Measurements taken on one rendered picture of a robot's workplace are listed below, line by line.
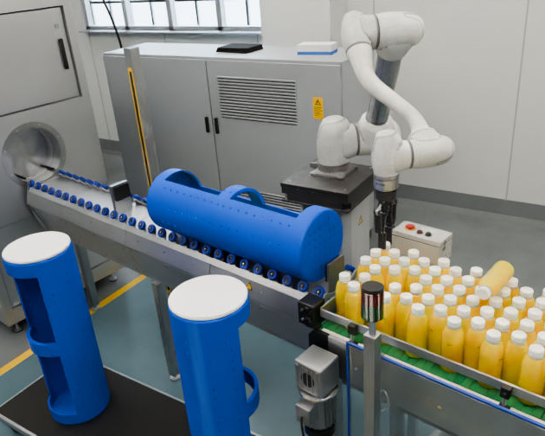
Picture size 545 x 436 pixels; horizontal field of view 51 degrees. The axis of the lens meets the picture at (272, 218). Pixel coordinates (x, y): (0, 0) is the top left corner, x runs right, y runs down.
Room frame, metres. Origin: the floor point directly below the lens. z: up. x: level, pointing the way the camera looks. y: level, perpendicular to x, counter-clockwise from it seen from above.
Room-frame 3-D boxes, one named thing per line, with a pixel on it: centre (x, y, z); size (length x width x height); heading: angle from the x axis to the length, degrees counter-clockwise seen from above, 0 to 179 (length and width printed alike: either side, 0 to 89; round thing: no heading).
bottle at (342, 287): (1.68, -0.23, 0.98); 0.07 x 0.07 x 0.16
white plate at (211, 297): (1.69, 0.25, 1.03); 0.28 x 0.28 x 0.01
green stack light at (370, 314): (1.32, -0.26, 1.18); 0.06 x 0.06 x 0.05
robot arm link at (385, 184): (1.88, -0.42, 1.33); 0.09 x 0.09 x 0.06
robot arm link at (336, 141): (2.62, -0.33, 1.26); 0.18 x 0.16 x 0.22; 95
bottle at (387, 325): (1.54, -0.34, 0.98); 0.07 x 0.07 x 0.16
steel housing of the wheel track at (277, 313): (2.55, 0.56, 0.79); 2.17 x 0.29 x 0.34; 48
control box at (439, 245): (1.92, -0.56, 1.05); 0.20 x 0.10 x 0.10; 48
